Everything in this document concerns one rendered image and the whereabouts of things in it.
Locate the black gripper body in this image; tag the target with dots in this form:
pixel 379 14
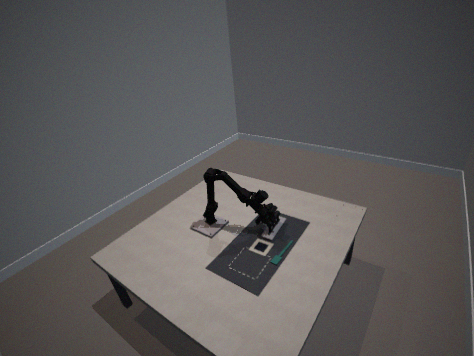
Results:
pixel 263 212

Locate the beige square tile with dark square centre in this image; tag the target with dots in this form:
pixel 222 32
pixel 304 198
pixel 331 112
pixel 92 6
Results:
pixel 261 247

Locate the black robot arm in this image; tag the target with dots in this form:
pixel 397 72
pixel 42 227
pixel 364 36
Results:
pixel 242 193

